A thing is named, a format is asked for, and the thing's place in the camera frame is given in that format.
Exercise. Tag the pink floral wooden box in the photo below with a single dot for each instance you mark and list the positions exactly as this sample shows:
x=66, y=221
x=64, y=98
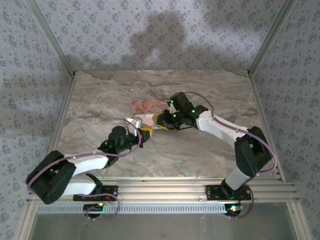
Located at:
x=146, y=107

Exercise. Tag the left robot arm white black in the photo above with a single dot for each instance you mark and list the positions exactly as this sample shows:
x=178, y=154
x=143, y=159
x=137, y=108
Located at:
x=87, y=162

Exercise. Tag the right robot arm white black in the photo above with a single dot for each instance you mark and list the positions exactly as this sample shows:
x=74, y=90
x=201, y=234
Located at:
x=220, y=127

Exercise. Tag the aluminium base beam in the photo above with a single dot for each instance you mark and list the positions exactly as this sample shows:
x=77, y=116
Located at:
x=162, y=190

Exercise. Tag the left controller board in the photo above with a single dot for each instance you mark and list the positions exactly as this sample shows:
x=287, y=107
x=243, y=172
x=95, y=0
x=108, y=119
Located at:
x=93, y=208

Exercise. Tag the controller board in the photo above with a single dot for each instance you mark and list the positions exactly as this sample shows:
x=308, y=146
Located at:
x=233, y=208
x=93, y=208

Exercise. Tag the right controller board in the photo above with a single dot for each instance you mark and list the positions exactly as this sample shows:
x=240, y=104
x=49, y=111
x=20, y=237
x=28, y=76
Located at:
x=233, y=208

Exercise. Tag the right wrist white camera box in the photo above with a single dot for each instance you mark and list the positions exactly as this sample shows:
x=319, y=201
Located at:
x=172, y=108

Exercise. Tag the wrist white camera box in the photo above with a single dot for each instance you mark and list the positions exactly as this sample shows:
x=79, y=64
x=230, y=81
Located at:
x=172, y=108
x=135, y=122

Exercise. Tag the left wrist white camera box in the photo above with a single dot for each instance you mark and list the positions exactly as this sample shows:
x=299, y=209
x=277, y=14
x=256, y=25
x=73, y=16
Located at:
x=135, y=122

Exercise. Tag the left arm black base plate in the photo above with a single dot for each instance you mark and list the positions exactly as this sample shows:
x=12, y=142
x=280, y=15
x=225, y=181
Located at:
x=110, y=193

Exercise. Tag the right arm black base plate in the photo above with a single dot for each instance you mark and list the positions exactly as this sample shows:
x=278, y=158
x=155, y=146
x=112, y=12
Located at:
x=213, y=192

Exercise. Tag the aluminium upright post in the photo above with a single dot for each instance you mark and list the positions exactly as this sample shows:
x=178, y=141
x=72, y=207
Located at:
x=50, y=35
x=273, y=35

